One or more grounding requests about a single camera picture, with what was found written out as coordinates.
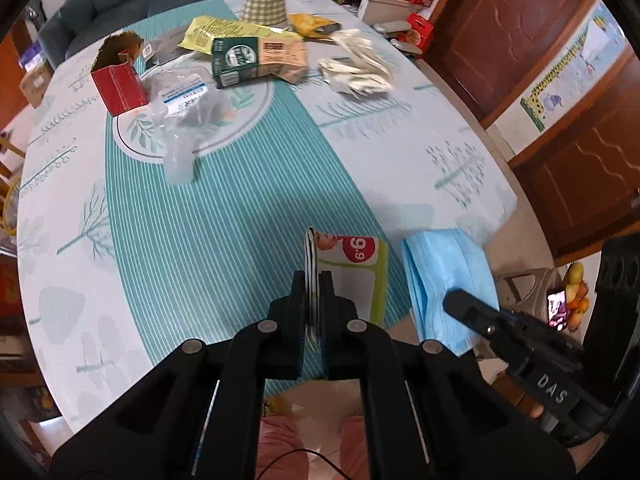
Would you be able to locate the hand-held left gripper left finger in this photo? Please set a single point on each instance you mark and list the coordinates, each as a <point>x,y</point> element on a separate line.
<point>292,345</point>

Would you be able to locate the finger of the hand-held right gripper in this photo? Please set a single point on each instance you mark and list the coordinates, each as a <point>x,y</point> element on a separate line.
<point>470,307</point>
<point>550,337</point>

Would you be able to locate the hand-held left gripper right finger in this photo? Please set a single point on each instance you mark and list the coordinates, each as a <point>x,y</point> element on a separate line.
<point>335,345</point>

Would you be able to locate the blue face mask pack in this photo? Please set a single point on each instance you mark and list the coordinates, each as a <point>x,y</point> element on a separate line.
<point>440,265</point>

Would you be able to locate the white packet green border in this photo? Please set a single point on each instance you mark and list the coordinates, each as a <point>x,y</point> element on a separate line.
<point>350,270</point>

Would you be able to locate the smartphone with lit screen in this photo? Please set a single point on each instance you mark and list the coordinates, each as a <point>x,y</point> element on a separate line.
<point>556,307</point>

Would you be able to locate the brown plastic stool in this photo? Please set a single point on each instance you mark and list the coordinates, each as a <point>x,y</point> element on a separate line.
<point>530,285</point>

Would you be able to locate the pile of fruit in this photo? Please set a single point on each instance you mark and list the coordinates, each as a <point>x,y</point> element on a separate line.
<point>575,275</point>

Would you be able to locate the person's legs pink pants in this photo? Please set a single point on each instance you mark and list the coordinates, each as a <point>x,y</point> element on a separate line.
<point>285,440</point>

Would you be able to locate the leaf print tablecloth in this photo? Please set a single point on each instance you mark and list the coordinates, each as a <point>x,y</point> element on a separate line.
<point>200,240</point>

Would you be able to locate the wooden door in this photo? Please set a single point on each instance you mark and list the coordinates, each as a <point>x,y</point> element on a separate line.
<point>585,175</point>
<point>510,35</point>

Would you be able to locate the clear plastic bag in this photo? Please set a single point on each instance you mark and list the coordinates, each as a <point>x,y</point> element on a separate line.
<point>180,125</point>

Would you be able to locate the white crumpled bag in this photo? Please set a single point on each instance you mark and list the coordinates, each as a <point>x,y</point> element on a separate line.
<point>357,67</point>

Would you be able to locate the small red gift box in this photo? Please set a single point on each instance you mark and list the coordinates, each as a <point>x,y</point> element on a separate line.
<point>419,30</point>

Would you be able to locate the kraft paper bag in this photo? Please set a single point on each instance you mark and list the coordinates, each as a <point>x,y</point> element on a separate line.
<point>282,57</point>

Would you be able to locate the dark green box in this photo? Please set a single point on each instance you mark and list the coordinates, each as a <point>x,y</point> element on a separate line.
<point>235,60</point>

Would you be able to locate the red carton box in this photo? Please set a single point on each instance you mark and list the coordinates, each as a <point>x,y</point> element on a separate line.
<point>120,90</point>

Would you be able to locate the dark grey foil packet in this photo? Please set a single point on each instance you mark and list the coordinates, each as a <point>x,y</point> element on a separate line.
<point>165,50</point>

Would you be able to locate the yellow chip bag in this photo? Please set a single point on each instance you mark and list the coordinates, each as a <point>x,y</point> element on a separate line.
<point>310,22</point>

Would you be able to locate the yellow plastic bag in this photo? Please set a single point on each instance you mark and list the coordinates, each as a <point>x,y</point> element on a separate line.
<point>210,32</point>

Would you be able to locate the checkered paper cup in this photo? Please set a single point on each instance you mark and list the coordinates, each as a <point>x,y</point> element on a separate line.
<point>264,5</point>

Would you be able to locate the cardboard box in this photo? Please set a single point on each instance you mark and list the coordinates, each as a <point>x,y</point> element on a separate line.
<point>35,85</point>

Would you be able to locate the purple tissue pack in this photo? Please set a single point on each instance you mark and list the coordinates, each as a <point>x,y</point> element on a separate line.
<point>31,55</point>

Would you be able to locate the dark blue square cushion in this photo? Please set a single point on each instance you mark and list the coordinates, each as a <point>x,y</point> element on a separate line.
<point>70,20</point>

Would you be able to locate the giraffe wall poster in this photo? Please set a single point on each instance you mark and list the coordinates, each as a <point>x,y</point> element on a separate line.
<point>590,65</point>

